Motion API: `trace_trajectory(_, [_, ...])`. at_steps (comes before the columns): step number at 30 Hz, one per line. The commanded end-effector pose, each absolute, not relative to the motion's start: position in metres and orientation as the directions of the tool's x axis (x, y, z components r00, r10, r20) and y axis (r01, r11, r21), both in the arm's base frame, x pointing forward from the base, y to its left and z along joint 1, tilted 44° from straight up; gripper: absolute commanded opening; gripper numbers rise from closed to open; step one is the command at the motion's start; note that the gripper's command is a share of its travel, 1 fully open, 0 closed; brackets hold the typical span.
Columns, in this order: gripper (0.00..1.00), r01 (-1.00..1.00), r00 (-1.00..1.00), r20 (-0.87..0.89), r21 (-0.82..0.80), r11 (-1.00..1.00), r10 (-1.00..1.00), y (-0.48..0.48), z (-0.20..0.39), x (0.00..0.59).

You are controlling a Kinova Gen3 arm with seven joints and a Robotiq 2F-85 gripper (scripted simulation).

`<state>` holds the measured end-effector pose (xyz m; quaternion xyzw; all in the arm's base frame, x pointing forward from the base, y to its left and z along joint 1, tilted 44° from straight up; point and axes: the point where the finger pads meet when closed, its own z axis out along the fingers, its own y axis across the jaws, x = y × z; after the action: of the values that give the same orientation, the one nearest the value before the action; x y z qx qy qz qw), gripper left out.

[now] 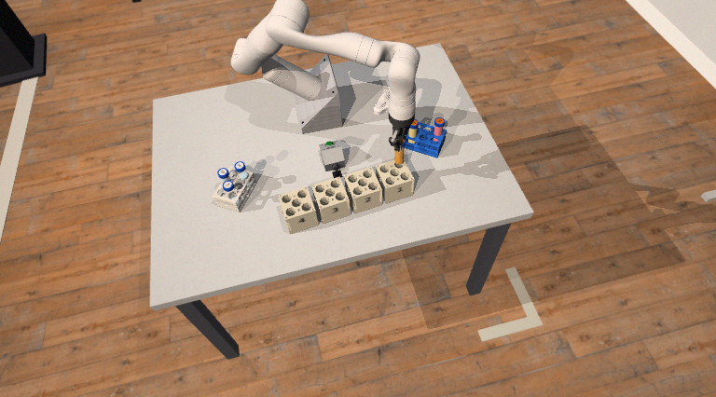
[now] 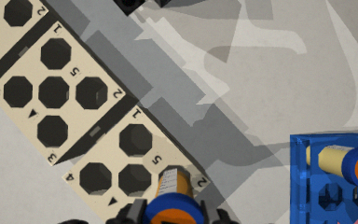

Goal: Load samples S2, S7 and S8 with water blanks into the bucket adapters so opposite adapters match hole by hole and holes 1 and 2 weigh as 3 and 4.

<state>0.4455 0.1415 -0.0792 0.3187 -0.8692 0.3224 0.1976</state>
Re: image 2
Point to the grey sloped button desk with green done key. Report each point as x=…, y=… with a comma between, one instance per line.
x=128, y=6

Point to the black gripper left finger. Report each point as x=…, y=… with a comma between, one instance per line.
x=135, y=215

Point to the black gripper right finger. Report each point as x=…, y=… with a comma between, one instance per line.
x=210, y=214

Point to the blue tube rack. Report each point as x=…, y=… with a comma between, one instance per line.
x=314, y=181

